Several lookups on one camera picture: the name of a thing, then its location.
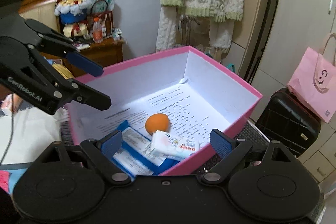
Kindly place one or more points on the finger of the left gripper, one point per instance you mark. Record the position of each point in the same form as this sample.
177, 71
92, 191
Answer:
74, 90
54, 43

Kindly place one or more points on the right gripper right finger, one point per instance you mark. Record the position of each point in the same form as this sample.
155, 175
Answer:
231, 152

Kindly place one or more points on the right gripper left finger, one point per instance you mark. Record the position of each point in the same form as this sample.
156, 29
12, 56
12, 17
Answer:
100, 153

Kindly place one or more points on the blue wet wipes pack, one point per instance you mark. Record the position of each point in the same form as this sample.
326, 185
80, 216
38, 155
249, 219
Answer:
135, 153

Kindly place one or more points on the orange makeup sponge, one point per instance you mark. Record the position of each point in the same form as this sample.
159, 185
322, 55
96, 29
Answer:
157, 122

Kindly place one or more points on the flower bouquet blue wrap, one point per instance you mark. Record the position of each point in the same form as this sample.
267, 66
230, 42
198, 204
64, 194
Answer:
71, 11

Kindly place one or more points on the pink cardboard box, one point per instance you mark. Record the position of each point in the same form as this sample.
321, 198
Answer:
197, 93

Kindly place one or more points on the orange drink bottle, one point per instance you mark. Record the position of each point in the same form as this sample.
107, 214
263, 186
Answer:
97, 31

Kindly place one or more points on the wooden nightstand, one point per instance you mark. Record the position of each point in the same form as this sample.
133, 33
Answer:
106, 53

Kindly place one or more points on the black suitcase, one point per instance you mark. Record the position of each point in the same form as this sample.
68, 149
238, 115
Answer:
286, 120

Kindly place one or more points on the woven handbag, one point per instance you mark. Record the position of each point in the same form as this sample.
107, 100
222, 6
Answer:
105, 17

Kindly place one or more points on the pink paper shopping bag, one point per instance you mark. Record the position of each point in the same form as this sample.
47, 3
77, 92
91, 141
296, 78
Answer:
313, 81

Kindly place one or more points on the teal handled bag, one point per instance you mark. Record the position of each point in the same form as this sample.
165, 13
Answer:
231, 67

